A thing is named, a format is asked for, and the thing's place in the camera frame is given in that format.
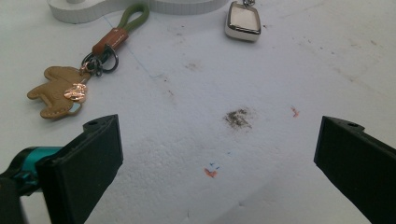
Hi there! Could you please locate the white foam stand base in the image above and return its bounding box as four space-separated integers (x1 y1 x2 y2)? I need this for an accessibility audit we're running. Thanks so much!
47 0 232 24

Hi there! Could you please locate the silver rectangular keychain pendant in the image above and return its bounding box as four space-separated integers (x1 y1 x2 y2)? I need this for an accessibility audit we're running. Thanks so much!
224 0 262 43

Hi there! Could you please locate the tan bear keychain green strap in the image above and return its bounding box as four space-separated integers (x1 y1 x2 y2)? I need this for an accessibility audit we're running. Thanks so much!
26 3 150 119

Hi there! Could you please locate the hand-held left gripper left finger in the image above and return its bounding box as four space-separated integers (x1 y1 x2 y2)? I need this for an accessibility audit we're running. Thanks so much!
0 114 124 224

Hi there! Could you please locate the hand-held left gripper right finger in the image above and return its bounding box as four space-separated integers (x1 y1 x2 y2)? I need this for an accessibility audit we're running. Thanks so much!
313 116 396 224

